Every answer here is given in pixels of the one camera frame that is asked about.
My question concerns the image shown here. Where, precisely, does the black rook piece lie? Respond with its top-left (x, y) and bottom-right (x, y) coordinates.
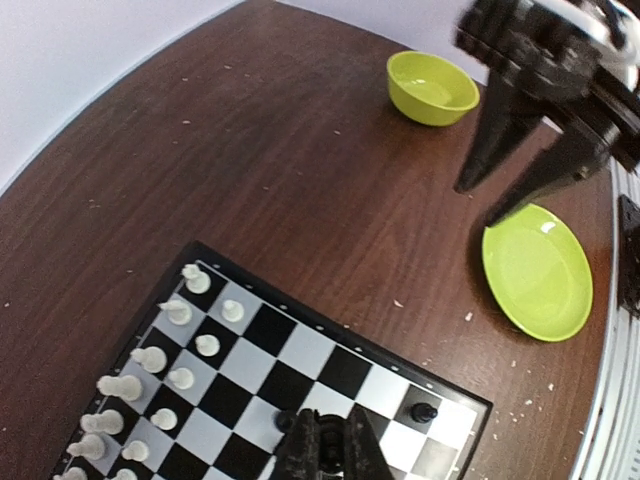
top-left (410, 402), bottom-right (438, 424)

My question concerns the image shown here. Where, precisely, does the black and white chessboard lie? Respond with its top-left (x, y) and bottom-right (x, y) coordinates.
top-left (52, 242), bottom-right (492, 479)

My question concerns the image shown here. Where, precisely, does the white edge pawn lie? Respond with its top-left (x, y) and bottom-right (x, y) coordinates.
top-left (221, 299), bottom-right (244, 323)

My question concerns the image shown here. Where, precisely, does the white corner rook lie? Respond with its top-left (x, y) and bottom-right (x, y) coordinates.
top-left (181, 264), bottom-right (211, 294)

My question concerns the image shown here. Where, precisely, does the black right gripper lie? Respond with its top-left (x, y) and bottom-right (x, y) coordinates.
top-left (454, 1), bottom-right (639, 227)

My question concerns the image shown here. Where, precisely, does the green plate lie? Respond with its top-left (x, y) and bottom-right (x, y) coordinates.
top-left (481, 204), bottom-right (593, 342)

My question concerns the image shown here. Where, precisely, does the green bowl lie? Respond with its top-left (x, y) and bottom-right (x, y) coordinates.
top-left (386, 50), bottom-right (480, 127)

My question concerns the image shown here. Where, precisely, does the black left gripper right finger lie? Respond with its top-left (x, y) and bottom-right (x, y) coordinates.
top-left (344, 405), bottom-right (393, 480)

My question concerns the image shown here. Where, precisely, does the white knight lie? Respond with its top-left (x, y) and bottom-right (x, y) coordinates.
top-left (158, 299), bottom-right (192, 326)

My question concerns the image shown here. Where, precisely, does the front aluminium rail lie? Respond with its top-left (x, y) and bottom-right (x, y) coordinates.
top-left (569, 163), bottom-right (639, 479)

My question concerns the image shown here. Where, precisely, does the white bishop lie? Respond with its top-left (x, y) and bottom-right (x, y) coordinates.
top-left (130, 346), bottom-right (167, 374)

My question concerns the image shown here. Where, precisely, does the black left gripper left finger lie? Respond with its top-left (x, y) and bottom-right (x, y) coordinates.
top-left (270, 409), bottom-right (320, 480)

